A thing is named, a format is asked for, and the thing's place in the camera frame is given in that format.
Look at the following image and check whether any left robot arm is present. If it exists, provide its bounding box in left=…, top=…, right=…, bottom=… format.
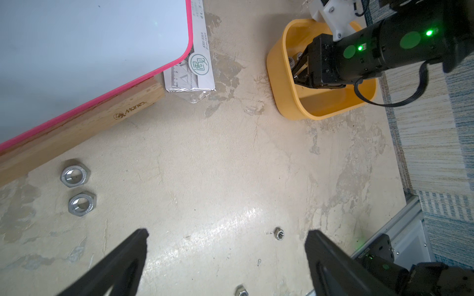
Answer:
left=61, top=228, right=474, bottom=296

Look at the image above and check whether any steel nut pair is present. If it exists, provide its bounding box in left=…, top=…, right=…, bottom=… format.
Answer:
left=274, top=227, right=285, bottom=241

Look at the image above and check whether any wooden whiteboard easel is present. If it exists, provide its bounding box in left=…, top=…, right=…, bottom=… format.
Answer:
left=1, top=76, right=165, bottom=186

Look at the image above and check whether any pink framed whiteboard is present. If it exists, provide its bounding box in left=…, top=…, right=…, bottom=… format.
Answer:
left=1, top=1, right=193, bottom=150

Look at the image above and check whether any yellow plastic storage box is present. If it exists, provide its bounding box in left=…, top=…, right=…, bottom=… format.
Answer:
left=266, top=19, right=365, bottom=120

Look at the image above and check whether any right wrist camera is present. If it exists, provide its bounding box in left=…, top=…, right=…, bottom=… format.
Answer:
left=308, top=0, right=364, bottom=42

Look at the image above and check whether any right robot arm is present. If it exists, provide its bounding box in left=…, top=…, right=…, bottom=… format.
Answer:
left=292, top=1, right=474, bottom=89

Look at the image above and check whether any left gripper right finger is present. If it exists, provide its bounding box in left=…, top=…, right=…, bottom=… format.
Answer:
left=304, top=230, right=393, bottom=296

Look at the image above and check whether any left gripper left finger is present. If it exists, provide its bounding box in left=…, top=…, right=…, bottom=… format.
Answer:
left=60, top=228, right=149, bottom=296

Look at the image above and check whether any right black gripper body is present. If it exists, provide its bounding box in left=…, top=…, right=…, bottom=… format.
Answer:
left=291, top=34, right=381, bottom=89

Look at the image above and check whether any white ruler package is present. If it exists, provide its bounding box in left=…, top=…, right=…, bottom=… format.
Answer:
left=164, top=0, right=216, bottom=93

